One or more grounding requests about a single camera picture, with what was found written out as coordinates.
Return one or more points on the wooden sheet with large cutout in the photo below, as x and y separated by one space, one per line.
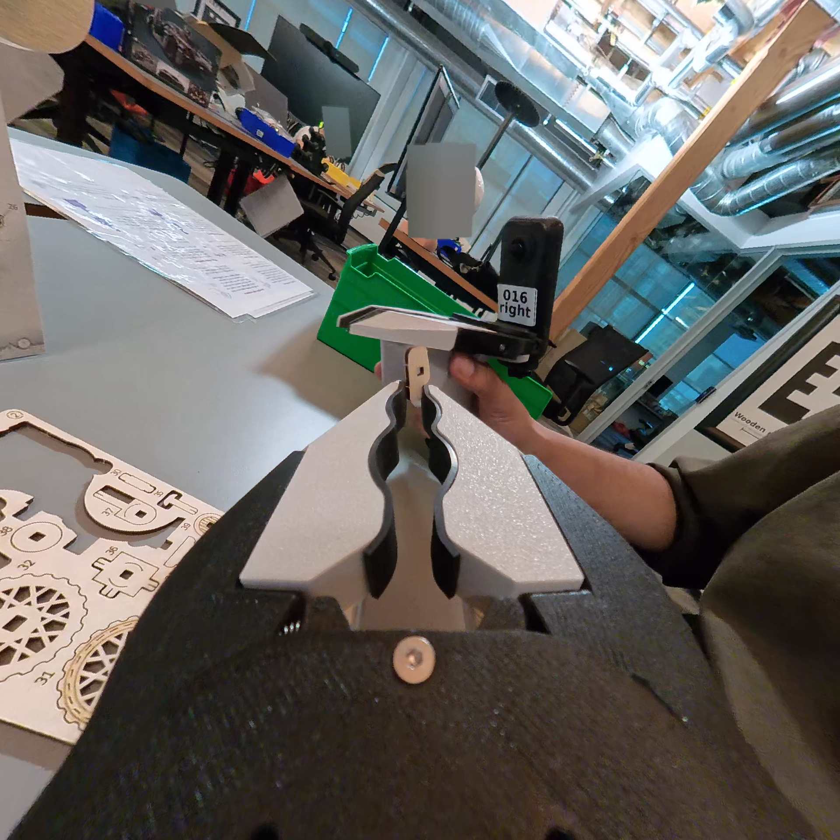
65 590

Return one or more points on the tall black screen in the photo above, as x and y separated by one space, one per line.
420 131

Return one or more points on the small wooden puzzle piece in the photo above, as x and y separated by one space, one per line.
417 374

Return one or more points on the green plastic bin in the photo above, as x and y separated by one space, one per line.
354 295

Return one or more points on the white hard hat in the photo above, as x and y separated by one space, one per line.
479 187

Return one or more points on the black floor lamp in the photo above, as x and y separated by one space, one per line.
518 105

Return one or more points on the printed toy box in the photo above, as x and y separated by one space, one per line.
170 59

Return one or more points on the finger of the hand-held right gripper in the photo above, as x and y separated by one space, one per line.
413 331
459 317

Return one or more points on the black webcam bar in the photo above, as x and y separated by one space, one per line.
338 56

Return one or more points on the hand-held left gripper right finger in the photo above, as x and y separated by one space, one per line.
512 525

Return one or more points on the person's right hand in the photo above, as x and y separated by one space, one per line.
505 413

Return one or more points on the silver ventilation duct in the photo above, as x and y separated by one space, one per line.
754 164

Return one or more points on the large black screen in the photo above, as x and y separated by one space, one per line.
321 79

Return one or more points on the framed marker poster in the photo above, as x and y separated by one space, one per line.
794 394

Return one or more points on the person's olive shirt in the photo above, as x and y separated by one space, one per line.
774 590

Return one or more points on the beige rounded wooden panel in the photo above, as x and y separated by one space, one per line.
39 23

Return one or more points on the small blue parts bin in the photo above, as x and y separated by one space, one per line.
105 23
266 131

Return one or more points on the long wooden workbench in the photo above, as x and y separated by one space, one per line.
197 111

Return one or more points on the open cardboard box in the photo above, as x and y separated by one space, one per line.
229 52

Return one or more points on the yellow parts bin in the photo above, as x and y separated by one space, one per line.
342 176

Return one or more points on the wooden beam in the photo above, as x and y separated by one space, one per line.
689 164

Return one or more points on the black swivel chair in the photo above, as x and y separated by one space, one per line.
358 210

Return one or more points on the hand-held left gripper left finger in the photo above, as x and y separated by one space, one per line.
308 525

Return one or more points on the grey desk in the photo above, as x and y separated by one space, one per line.
184 374

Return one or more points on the plastic-sleeved paper sheets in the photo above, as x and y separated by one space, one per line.
164 229

